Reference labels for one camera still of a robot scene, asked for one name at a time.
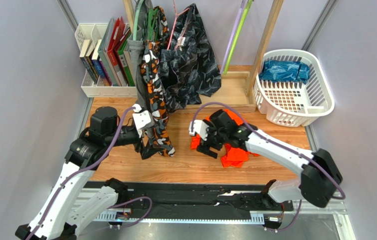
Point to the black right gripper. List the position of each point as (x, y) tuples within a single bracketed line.
[(210, 135)]

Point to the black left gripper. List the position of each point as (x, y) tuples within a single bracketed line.
[(146, 152)]

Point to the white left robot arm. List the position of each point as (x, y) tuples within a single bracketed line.
[(58, 219)]

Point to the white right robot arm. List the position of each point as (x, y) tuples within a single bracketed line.
[(317, 176)]

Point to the dark leaf-pattern shorts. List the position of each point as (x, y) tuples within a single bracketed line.
[(189, 68)]

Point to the orange camouflage shorts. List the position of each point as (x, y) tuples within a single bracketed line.
[(161, 137)]

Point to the grey shorts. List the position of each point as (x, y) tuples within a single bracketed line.
[(141, 57)]

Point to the pink hanger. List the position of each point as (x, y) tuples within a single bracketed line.
[(176, 15)]

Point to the purple hanger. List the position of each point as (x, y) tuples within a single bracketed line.
[(232, 35)]

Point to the pale green hanger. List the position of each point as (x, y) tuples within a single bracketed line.
[(138, 7)]

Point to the dark green hanger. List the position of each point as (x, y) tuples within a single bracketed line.
[(151, 24)]

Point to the wooden clothes rack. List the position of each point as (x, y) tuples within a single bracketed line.
[(237, 86)]

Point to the blue patterned garment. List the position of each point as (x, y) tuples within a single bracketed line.
[(285, 71)]

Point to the white laundry basket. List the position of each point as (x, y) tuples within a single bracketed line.
[(294, 104)]

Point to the grey-green folder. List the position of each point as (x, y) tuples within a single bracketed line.
[(106, 50)]

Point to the blue book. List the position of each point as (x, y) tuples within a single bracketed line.
[(95, 58)]

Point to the green folder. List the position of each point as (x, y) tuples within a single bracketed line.
[(123, 61)]

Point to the dark navy book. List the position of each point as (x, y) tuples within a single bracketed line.
[(85, 57)]

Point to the red folder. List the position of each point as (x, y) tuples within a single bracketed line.
[(115, 33)]

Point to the white file organizer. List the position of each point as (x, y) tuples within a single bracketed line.
[(100, 80)]

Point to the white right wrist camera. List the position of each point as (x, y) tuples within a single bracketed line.
[(199, 128)]

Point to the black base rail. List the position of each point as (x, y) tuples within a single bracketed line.
[(206, 202)]

